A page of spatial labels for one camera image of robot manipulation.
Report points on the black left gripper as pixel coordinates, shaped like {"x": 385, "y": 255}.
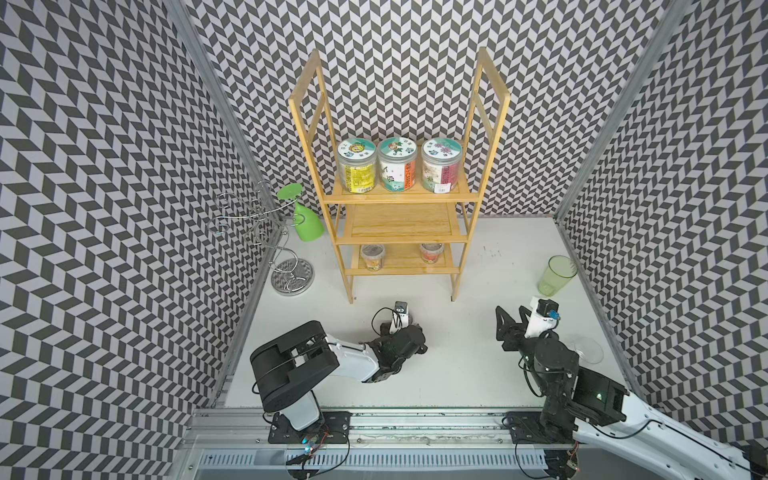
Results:
{"x": 385, "y": 335}

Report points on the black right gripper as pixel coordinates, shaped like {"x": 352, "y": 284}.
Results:
{"x": 511, "y": 330}

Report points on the small foil-lid cup pink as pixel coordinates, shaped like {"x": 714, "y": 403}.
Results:
{"x": 431, "y": 252}

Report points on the jar with pink flower lid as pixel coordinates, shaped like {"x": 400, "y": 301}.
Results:
{"x": 440, "y": 164}

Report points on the jar with strawberry lid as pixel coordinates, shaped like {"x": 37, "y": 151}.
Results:
{"x": 397, "y": 160}

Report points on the sunflower seed jar yellow label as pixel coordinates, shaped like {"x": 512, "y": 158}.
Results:
{"x": 357, "y": 165}

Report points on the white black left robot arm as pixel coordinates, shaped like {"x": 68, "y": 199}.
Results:
{"x": 288, "y": 368}

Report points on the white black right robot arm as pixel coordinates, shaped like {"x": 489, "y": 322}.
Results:
{"x": 585, "y": 407}

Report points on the bamboo three-tier shelf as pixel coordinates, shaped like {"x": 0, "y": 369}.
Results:
{"x": 400, "y": 221}

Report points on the green translucent plastic cup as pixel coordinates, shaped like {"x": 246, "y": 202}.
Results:
{"x": 559, "y": 271}

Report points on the clear plastic cup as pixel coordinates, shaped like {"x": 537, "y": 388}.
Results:
{"x": 587, "y": 349}

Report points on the green spray bottle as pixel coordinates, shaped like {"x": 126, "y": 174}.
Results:
{"x": 306, "y": 223}

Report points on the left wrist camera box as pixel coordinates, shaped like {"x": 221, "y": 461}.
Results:
{"x": 400, "y": 317}

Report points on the chrome wire cup rack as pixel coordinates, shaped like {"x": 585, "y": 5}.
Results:
{"x": 266, "y": 227}

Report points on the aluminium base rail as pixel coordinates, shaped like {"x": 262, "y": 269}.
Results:
{"x": 245, "y": 440}

